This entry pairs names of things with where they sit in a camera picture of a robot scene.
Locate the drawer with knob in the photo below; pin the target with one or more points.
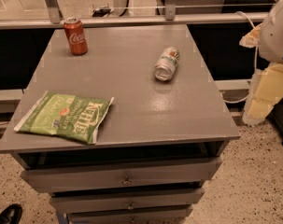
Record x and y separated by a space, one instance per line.
127 200
122 175
131 216

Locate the bottom drawer with knob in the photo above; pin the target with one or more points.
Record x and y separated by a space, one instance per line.
131 216

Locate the top drawer with knob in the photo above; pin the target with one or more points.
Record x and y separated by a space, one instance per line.
122 175

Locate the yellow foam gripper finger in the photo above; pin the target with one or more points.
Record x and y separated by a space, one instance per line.
265 91
251 39

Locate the grey metal railing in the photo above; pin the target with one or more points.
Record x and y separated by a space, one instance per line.
29 14

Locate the red coke can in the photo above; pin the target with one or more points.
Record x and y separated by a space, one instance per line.
73 28

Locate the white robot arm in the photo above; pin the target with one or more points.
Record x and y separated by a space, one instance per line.
271 35

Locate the black shoe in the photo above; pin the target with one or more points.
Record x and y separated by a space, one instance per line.
11 215

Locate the green kettle chips bag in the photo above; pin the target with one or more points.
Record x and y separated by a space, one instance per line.
68 116

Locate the middle drawer with knob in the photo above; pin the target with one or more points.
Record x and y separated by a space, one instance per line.
127 200

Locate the grey drawer cabinet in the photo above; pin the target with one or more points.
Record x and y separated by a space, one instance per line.
149 120

